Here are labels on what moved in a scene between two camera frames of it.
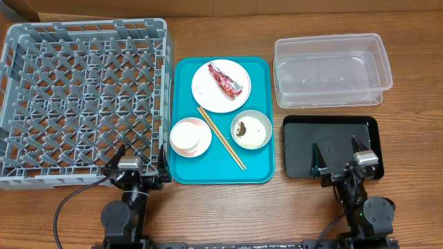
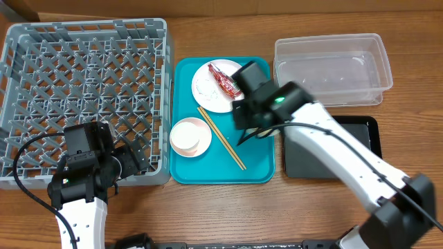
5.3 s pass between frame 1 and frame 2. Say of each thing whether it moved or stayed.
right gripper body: moved
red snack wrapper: stayed
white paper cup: stayed
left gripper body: moved
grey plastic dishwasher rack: stayed
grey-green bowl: moved
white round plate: stayed
